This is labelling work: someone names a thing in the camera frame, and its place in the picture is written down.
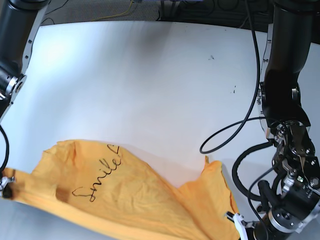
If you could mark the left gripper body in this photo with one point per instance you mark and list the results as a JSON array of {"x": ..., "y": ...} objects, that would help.
[{"x": 280, "y": 221}]

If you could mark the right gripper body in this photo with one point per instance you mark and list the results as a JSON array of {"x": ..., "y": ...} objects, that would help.
[{"x": 4, "y": 181}]

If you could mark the orange t-shirt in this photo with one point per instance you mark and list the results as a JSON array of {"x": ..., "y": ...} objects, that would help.
[{"x": 105, "y": 188}]

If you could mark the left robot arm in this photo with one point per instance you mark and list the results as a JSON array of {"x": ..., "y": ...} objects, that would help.
[{"x": 285, "y": 123}]

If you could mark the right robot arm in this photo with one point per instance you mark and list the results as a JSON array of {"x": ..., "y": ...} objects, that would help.
[{"x": 19, "y": 23}]

